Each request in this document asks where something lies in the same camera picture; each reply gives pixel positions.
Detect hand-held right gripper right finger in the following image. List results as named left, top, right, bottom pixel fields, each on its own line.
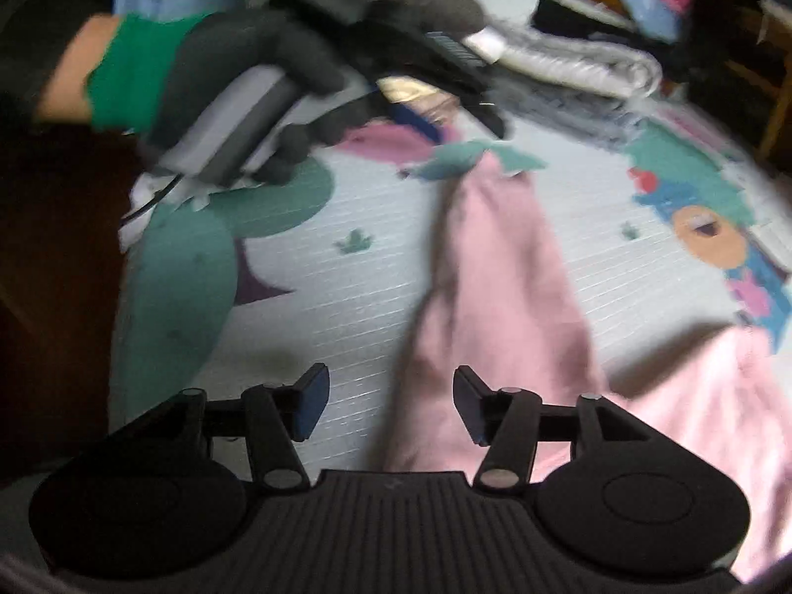
left=453, top=365, right=660, bottom=491

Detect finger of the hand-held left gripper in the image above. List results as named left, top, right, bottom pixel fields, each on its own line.
left=454, top=65, right=509, bottom=141
left=393, top=99, right=446, bottom=145

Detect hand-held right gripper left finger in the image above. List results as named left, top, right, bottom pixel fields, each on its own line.
left=117, top=364, right=330, bottom=491

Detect pink sweatshirt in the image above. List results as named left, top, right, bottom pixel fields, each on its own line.
left=384, top=151, right=792, bottom=583

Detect person's left forearm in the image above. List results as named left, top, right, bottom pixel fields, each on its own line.
left=34, top=12, right=208, bottom=137

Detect light grey folded clothes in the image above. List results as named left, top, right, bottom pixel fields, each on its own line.
left=495, top=18, right=664, bottom=100

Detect person's left hand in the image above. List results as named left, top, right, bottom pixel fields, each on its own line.
left=145, top=0, right=487, bottom=188

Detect black cloth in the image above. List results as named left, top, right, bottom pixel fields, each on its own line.
left=531, top=0, right=623, bottom=41

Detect printed play mat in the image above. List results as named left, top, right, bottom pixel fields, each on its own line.
left=108, top=0, right=792, bottom=477

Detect wooden chair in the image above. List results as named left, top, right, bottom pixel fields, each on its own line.
left=721, top=3, right=792, bottom=158

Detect black cable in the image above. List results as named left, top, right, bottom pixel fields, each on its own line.
left=122, top=174, right=187, bottom=222

